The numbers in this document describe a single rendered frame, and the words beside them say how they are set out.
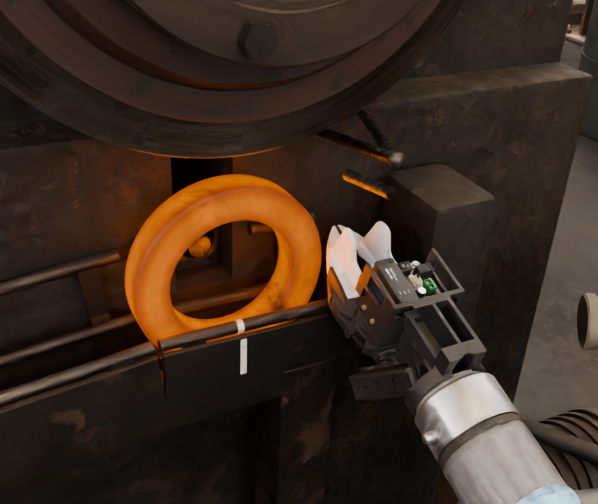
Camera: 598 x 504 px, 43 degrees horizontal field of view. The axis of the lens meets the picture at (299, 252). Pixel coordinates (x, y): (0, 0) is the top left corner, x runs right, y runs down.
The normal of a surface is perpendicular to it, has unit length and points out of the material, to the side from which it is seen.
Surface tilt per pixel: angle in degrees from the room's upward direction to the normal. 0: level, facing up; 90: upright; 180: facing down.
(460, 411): 42
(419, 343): 90
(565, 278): 0
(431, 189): 0
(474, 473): 57
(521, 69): 0
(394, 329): 108
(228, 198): 90
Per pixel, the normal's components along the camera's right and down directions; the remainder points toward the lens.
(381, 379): -0.87, 0.21
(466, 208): 0.42, 0.11
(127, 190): 0.44, 0.47
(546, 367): 0.04, -0.87
